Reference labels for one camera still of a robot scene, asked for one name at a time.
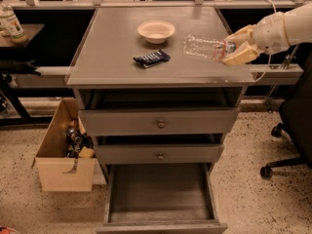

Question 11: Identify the top grey drawer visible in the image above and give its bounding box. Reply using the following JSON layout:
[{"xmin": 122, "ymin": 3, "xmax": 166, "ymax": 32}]
[{"xmin": 79, "ymin": 108, "xmax": 239, "ymax": 136}]

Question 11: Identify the middle grey drawer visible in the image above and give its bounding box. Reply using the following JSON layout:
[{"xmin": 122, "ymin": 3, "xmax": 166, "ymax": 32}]
[{"xmin": 95, "ymin": 144, "xmax": 224, "ymax": 165}]

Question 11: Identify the white paper bowl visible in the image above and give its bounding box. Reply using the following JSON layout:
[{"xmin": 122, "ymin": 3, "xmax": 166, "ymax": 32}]
[{"xmin": 137, "ymin": 20, "xmax": 176, "ymax": 44}]

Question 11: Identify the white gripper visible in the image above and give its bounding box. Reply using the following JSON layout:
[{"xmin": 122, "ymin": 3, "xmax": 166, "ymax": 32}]
[{"xmin": 221, "ymin": 12, "xmax": 290, "ymax": 66}]

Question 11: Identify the cardboard box on floor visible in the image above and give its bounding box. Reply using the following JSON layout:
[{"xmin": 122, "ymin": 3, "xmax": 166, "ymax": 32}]
[{"xmin": 34, "ymin": 98, "xmax": 96, "ymax": 192}]

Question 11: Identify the dark blue snack packet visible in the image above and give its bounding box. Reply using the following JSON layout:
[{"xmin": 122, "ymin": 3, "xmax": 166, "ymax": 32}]
[{"xmin": 134, "ymin": 50, "xmax": 171, "ymax": 68}]

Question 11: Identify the black side table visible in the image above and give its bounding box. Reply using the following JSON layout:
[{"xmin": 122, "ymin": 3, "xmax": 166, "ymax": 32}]
[{"xmin": 0, "ymin": 23, "xmax": 53, "ymax": 127}]

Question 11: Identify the black office chair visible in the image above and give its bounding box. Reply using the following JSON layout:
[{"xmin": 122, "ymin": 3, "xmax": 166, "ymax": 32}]
[{"xmin": 260, "ymin": 43, "xmax": 312, "ymax": 179}]

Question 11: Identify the bottom open grey drawer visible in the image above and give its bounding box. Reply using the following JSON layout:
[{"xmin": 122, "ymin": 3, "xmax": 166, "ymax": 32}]
[{"xmin": 96, "ymin": 163, "xmax": 227, "ymax": 234}]

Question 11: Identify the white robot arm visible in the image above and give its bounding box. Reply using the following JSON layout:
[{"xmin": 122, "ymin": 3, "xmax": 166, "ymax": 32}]
[{"xmin": 222, "ymin": 3, "xmax": 312, "ymax": 65}]

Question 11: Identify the clear plastic water bottle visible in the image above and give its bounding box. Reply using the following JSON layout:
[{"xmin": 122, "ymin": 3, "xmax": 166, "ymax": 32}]
[{"xmin": 183, "ymin": 34, "xmax": 237, "ymax": 61}]

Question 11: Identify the yellow sponge in box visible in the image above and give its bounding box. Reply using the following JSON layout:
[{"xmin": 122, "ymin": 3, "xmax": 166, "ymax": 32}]
[{"xmin": 79, "ymin": 146, "xmax": 95, "ymax": 158}]

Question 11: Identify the white cable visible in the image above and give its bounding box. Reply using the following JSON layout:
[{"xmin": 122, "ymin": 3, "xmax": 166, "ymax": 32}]
[{"xmin": 253, "ymin": 0, "xmax": 278, "ymax": 84}]

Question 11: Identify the grey drawer cabinet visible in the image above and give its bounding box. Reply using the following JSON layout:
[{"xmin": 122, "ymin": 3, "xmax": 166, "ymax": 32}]
[{"xmin": 64, "ymin": 6, "xmax": 255, "ymax": 234}]

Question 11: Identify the green label spray bottle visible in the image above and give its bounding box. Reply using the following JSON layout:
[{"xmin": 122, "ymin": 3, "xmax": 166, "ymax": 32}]
[{"xmin": 0, "ymin": 0, "xmax": 28, "ymax": 44}]

